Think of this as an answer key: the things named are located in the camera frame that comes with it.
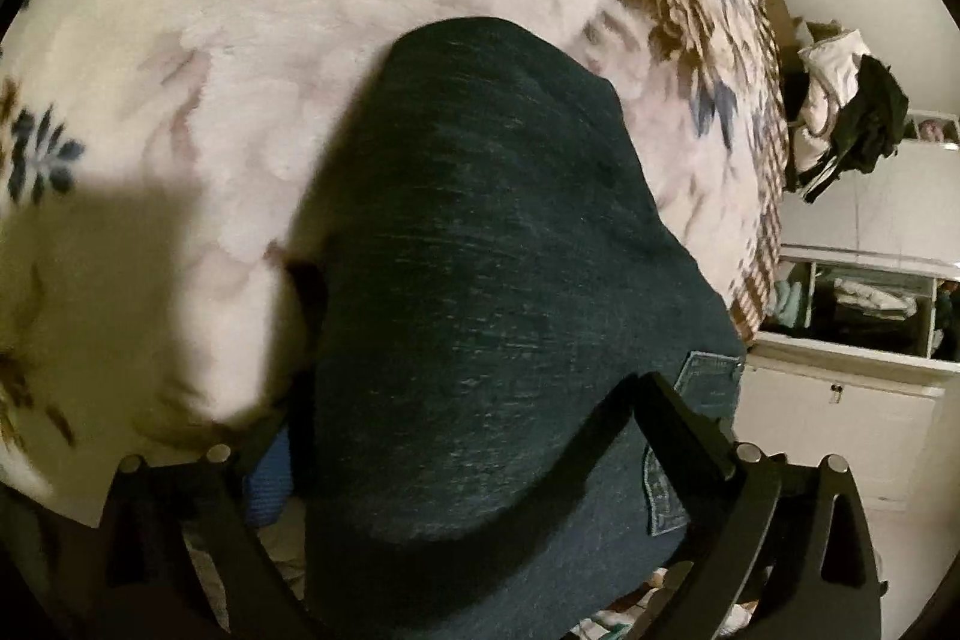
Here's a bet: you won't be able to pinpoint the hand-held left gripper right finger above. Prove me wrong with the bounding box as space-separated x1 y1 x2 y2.
600 372 886 640

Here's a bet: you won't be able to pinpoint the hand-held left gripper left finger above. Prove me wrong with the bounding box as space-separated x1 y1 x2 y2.
105 430 316 640

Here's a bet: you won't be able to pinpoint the dark blue jeans pants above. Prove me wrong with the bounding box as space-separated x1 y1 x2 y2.
289 16 747 640

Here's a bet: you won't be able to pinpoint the white wardrobe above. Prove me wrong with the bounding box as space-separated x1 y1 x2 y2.
742 111 960 515

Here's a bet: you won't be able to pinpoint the brown checked blanket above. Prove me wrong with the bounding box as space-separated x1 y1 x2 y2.
739 0 790 345

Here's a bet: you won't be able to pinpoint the pile of clothes on chair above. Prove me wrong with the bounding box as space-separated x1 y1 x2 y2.
799 55 911 204

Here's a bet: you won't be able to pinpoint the pile of white clothes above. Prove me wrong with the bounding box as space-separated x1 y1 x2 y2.
793 29 872 176

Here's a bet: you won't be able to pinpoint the floral blanket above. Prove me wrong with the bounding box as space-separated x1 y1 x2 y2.
0 0 788 525

